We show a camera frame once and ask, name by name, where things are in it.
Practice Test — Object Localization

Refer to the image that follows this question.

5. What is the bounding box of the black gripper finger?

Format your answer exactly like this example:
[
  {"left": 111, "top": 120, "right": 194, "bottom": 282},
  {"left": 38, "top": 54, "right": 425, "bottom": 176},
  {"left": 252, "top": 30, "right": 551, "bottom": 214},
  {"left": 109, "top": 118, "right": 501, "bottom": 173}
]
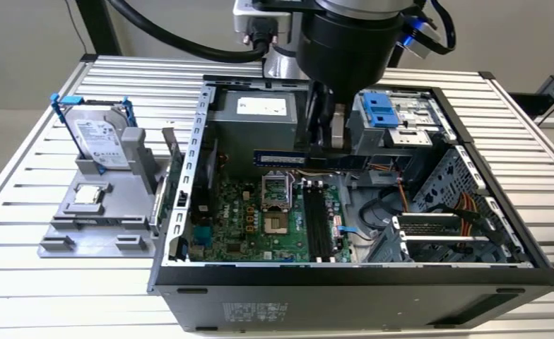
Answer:
[{"left": 296, "top": 83, "right": 354, "bottom": 167}]

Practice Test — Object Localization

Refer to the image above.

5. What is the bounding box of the RAM stick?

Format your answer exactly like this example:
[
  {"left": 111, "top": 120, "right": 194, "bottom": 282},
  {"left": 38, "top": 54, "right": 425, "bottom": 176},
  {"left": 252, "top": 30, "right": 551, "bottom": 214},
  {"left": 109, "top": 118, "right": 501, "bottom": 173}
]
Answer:
[
  {"left": 252, "top": 148, "right": 370, "bottom": 173},
  {"left": 52, "top": 218, "right": 146, "bottom": 227}
]

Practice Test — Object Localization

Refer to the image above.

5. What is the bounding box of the black RAM slot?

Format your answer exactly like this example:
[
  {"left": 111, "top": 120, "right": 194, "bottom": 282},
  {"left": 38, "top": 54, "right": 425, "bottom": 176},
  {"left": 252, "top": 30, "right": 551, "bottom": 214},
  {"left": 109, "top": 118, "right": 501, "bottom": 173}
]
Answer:
[
  {"left": 304, "top": 179, "right": 326, "bottom": 263},
  {"left": 314, "top": 179, "right": 340, "bottom": 263}
]

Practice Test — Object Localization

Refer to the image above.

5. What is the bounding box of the blue drive latch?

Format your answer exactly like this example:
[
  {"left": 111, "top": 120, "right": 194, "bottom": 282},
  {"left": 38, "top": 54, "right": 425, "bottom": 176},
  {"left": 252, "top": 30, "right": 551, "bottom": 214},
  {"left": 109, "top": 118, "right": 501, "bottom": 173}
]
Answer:
[{"left": 360, "top": 90, "right": 397, "bottom": 129}]

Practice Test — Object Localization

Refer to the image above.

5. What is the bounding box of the grey power supply unit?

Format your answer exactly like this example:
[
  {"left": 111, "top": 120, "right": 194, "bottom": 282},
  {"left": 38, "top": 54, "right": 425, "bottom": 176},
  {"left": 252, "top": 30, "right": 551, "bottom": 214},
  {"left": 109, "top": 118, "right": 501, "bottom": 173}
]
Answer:
[{"left": 207, "top": 90, "right": 306, "bottom": 177}]

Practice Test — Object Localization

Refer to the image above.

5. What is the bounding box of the metal drive cage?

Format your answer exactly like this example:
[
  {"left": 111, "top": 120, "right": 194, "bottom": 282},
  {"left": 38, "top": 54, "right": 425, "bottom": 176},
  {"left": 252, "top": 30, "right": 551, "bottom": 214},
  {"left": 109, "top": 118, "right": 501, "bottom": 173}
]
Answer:
[{"left": 345, "top": 90, "right": 448, "bottom": 184}]

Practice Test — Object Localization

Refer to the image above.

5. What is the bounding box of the thin locking lever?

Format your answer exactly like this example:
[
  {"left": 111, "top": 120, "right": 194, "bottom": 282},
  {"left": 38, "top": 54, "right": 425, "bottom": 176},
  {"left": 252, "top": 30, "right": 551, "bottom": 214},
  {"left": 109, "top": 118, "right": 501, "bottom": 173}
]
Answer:
[{"left": 286, "top": 172, "right": 297, "bottom": 211}]

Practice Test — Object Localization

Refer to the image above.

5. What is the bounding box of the metal socket cover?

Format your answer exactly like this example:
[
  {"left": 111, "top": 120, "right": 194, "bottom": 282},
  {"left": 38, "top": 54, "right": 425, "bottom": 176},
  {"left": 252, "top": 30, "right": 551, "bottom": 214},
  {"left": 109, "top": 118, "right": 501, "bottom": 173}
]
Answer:
[{"left": 261, "top": 171, "right": 293, "bottom": 212}]

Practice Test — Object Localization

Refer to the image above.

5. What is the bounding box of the CPU socket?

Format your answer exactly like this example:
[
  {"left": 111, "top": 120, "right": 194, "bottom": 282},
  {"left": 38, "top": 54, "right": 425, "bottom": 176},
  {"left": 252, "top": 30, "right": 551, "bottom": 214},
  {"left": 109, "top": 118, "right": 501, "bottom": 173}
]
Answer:
[{"left": 262, "top": 210, "right": 292, "bottom": 237}]

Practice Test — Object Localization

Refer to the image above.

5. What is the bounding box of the green graphics card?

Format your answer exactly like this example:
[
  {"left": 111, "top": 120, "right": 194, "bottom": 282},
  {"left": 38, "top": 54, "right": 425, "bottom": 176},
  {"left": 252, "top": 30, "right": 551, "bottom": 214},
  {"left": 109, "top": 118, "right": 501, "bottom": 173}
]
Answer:
[{"left": 149, "top": 121, "right": 185, "bottom": 237}]

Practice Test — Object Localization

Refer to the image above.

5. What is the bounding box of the green motherboard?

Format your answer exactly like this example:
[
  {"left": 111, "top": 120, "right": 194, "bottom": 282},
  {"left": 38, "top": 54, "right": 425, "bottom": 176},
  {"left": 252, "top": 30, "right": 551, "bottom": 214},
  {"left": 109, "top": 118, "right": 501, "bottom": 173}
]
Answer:
[{"left": 185, "top": 176, "right": 354, "bottom": 264}]

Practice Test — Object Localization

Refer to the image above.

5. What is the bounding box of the blue expansion slot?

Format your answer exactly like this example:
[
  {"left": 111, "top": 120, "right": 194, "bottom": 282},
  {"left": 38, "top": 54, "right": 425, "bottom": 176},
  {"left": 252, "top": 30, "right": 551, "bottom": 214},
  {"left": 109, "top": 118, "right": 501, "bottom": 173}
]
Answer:
[{"left": 193, "top": 227, "right": 214, "bottom": 245}]

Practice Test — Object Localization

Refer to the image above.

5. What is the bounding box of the metal disk bay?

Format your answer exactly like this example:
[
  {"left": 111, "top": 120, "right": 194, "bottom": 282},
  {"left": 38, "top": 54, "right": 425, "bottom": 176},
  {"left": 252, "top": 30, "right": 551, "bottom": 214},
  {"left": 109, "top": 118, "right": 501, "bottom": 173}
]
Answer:
[{"left": 369, "top": 210, "right": 493, "bottom": 264}]

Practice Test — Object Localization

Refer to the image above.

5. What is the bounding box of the hard disk in blue carrier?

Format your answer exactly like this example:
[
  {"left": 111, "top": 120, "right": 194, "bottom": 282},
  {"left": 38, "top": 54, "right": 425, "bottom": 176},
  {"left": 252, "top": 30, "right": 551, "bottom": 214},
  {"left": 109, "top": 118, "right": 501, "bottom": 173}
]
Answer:
[{"left": 50, "top": 93, "right": 139, "bottom": 176}]

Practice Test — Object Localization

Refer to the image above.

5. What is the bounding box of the grey parts rack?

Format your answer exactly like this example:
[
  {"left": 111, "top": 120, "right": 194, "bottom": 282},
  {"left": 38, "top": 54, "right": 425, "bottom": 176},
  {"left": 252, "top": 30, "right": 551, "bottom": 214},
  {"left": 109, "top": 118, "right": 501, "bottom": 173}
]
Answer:
[{"left": 38, "top": 121, "right": 185, "bottom": 258}]

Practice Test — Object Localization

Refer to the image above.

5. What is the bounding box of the black PC case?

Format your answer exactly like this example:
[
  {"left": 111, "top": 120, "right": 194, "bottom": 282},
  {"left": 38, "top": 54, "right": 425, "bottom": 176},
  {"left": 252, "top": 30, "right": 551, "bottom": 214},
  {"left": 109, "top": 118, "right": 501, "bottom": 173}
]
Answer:
[{"left": 146, "top": 73, "right": 554, "bottom": 333}]

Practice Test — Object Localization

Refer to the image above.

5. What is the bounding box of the silver CPU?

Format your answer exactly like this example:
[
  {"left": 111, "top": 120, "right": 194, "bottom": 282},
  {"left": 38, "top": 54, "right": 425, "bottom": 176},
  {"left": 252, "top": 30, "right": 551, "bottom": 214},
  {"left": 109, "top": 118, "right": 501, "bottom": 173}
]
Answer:
[{"left": 73, "top": 185, "right": 105, "bottom": 206}]

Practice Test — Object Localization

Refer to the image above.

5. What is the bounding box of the small silver wrist camera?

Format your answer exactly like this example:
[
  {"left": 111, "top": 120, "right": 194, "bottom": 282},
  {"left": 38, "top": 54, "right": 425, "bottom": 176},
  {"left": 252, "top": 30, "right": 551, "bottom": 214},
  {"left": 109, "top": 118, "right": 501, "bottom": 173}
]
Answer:
[{"left": 400, "top": 19, "right": 437, "bottom": 60}]

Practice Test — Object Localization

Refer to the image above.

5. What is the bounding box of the orange wire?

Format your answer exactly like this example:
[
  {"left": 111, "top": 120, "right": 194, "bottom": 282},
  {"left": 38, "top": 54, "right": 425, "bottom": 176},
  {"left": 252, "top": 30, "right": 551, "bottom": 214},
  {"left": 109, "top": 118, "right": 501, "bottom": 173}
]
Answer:
[{"left": 396, "top": 178, "right": 411, "bottom": 215}]

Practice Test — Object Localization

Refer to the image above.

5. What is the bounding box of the thick black camera cable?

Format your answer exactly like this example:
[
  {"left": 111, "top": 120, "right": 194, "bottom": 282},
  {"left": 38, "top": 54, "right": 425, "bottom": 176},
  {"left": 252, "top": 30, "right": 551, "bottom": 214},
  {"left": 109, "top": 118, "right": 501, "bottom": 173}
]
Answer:
[{"left": 105, "top": 0, "right": 278, "bottom": 64}]

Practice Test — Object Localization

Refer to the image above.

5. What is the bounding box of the red yellow wire bundle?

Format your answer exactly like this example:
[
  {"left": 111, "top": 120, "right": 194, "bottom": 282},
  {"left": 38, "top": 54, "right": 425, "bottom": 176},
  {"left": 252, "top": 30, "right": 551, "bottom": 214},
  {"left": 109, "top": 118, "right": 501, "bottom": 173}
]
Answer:
[{"left": 453, "top": 192, "right": 480, "bottom": 238}]

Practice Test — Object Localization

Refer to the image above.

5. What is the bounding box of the black frame post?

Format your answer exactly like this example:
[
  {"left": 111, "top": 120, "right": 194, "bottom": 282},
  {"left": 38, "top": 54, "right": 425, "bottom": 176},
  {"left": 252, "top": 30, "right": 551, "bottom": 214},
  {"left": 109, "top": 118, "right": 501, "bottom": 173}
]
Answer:
[{"left": 75, "top": 0, "right": 123, "bottom": 57}]

